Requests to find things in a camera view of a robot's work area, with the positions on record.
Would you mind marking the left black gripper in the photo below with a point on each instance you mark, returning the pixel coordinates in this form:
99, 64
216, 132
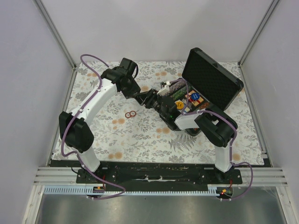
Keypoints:
135, 89

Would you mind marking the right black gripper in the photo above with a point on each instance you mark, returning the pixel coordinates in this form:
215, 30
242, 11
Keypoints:
153, 99

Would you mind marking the yellow big blind button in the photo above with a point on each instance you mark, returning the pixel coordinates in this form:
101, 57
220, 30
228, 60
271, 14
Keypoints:
180, 105

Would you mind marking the red playing card deck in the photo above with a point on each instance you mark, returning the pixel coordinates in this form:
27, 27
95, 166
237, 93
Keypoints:
193, 102

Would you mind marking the blue small blind button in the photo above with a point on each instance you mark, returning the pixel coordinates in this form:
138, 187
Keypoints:
195, 96

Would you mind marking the red poker chip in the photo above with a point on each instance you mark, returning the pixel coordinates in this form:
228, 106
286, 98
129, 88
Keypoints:
132, 113
127, 115

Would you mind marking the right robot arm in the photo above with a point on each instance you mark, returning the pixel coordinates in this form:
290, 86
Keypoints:
215, 124

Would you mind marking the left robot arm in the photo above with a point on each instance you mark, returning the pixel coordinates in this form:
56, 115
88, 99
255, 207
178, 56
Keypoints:
74, 126

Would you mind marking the blue orange chip row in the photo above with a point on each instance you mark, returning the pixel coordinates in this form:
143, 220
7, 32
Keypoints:
176, 86

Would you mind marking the green chip row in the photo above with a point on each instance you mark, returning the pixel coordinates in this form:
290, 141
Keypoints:
180, 93

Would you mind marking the black poker chip case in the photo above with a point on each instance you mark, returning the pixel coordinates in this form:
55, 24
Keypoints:
213, 82

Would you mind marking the floral table mat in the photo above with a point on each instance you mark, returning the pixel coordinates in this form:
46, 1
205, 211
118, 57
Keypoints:
145, 137

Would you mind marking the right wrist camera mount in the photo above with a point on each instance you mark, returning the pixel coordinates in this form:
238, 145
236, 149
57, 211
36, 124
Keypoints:
165, 88

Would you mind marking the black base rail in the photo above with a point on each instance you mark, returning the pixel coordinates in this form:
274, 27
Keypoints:
160, 176

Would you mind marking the white cable duct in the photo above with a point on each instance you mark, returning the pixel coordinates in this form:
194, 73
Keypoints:
94, 191

